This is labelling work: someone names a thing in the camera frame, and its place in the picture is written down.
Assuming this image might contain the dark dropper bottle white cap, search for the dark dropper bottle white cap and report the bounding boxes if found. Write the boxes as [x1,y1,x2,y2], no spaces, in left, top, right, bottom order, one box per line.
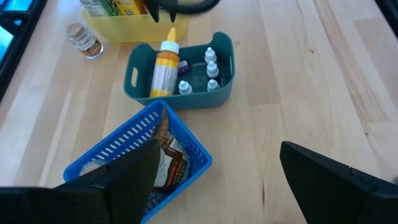
[206,78,221,92]

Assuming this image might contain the grey-green plastic bin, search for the grey-green plastic bin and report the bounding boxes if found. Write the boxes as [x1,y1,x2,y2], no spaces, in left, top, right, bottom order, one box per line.
[123,30,236,110]

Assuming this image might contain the green dropper bottle white cap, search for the green dropper bottle white cap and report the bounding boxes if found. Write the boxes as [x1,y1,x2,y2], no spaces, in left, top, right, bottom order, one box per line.
[204,47,218,64]

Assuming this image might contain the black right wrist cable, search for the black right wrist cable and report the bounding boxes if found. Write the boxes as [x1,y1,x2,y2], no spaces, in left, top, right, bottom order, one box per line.
[174,0,221,15]

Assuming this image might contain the dark blue dropper bottle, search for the dark blue dropper bottle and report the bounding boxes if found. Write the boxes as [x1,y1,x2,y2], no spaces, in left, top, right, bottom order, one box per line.
[177,60,190,75]

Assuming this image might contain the teal dropper bottle white cap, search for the teal dropper bottle white cap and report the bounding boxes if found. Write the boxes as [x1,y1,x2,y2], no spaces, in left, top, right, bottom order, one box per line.
[206,60,220,79]

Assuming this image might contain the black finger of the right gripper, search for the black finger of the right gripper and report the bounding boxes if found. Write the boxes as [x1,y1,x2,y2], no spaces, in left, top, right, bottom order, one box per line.
[145,0,161,24]
[167,0,178,24]

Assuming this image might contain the yellow squeeze bottle white cap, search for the yellow squeeze bottle white cap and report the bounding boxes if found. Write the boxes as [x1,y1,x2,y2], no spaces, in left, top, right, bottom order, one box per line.
[149,27,180,98]

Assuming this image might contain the brown foil food packet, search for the brown foil food packet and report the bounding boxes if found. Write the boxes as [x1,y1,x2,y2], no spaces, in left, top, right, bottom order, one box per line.
[144,107,191,215]

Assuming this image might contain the yellow translucent plastic bin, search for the yellow translucent plastic bin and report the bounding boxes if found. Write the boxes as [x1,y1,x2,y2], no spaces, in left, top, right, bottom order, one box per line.
[82,7,190,44]

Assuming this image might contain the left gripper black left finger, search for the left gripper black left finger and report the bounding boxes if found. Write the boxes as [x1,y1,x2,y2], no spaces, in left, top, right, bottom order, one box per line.
[54,139,162,224]

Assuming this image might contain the green Apple Jacks cereal box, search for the green Apple Jacks cereal box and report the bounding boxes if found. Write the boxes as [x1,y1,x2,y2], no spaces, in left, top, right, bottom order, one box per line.
[79,0,121,18]

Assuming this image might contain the orange-red dropper bottle white cap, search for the orange-red dropper bottle white cap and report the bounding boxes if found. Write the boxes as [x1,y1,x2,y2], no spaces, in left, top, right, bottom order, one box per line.
[178,80,193,95]

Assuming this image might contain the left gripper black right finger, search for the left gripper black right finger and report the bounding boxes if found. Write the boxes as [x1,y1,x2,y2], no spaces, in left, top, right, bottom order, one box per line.
[279,140,377,224]

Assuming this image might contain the blue slotted plastic basket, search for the blue slotted plastic basket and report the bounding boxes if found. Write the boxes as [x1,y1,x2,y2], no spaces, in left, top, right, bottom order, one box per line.
[63,99,213,224]

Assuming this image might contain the yellow Corn Pops cereal box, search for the yellow Corn Pops cereal box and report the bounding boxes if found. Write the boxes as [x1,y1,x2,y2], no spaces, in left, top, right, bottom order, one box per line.
[113,0,147,16]

